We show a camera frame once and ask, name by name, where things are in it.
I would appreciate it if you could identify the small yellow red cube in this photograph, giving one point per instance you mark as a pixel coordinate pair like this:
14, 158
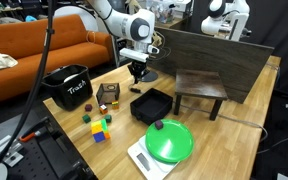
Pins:
115, 105

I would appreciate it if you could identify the green cube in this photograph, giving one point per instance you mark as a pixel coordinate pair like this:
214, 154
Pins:
108, 118
86, 119

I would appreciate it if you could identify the green plate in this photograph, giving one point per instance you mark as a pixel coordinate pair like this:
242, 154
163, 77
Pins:
172, 143

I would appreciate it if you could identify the small wooden frame box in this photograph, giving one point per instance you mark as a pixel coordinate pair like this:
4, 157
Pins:
108, 95

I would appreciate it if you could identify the orange sofa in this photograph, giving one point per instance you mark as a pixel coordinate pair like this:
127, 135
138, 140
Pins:
17, 43

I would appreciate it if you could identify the dark wooden board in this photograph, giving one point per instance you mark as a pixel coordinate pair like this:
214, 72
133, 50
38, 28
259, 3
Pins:
210, 53

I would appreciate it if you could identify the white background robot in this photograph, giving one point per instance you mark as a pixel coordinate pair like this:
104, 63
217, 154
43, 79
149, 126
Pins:
217, 20

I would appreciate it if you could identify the purple cube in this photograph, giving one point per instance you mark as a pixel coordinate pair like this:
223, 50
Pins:
88, 107
159, 125

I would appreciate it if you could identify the white wrist camera unit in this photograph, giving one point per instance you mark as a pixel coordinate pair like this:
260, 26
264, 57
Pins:
134, 55

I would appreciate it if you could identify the black open tray box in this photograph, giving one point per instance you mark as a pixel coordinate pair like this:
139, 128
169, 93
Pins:
152, 106

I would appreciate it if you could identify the large multicolour puzzle cube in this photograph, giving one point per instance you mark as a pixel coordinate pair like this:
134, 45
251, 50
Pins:
100, 130

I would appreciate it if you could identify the aluminium extrusion rail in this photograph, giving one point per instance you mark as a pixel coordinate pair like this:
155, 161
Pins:
9, 156

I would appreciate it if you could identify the clear plastic storage bin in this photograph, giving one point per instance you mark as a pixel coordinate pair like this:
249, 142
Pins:
170, 11

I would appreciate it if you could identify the small teal object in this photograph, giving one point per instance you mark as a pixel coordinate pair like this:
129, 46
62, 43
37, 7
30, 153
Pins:
31, 18

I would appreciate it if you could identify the black trash bin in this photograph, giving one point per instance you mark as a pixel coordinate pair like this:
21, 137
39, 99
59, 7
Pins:
70, 95

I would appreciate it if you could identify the white round chair back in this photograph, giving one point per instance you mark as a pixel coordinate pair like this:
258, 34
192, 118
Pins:
74, 13

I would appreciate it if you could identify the small orange white cube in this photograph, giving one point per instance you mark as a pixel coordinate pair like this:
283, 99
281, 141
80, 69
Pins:
103, 109

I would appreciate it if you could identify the metal shelf rack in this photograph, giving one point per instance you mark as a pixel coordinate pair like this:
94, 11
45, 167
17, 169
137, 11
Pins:
115, 50

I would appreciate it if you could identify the black breadboard table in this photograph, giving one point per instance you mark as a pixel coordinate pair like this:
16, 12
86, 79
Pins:
40, 156

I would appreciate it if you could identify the dark wooden stool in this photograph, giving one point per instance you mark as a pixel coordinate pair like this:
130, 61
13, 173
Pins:
200, 83

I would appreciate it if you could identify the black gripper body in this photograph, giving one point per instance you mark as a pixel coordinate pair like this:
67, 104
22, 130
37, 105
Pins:
138, 67

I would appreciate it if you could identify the black inline lamp switch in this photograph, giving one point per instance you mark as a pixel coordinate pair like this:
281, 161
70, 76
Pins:
135, 90

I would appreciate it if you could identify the white kitchen scale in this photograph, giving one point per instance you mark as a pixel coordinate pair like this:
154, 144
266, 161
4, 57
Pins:
144, 161

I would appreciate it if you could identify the white round item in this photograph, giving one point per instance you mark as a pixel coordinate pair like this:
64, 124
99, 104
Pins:
71, 78

